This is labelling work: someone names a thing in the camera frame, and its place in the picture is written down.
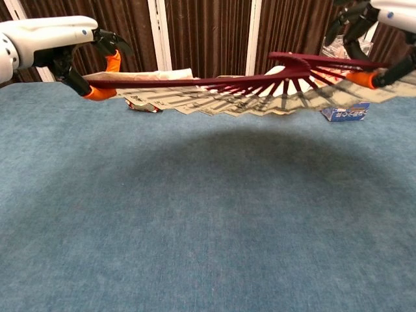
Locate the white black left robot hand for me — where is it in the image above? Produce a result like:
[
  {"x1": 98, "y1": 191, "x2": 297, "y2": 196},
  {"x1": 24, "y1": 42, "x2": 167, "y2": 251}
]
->
[{"x1": 0, "y1": 15, "x2": 134, "y2": 101}]

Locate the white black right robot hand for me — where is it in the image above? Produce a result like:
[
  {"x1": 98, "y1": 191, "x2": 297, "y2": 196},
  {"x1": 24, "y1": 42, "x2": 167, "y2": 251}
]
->
[{"x1": 324, "y1": 0, "x2": 416, "y2": 89}]

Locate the red ribbed paper folding fan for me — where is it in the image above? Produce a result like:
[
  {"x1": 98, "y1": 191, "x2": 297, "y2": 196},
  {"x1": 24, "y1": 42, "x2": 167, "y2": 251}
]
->
[{"x1": 83, "y1": 51, "x2": 416, "y2": 117}]

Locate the clear plastic box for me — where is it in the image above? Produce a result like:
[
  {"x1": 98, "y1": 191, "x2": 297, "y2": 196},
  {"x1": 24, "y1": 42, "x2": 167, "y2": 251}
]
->
[{"x1": 320, "y1": 34, "x2": 374, "y2": 60}]

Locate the orange red snack packet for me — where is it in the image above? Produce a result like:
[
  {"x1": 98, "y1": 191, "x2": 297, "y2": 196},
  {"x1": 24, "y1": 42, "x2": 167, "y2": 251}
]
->
[{"x1": 311, "y1": 68, "x2": 350, "y2": 86}]

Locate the blue cardboard box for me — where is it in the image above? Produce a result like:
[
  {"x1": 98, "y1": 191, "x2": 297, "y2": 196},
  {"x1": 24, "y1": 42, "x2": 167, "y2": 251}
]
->
[{"x1": 320, "y1": 101, "x2": 371, "y2": 124}]

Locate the silver red snack packet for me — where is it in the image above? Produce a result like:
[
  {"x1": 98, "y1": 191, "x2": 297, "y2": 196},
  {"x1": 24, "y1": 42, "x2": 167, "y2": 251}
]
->
[{"x1": 125, "y1": 68, "x2": 196, "y2": 114}]

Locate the cream plastic food tray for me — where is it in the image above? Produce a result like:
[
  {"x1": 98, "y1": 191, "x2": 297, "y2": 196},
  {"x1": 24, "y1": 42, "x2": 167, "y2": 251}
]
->
[{"x1": 264, "y1": 64, "x2": 287, "y2": 78}]

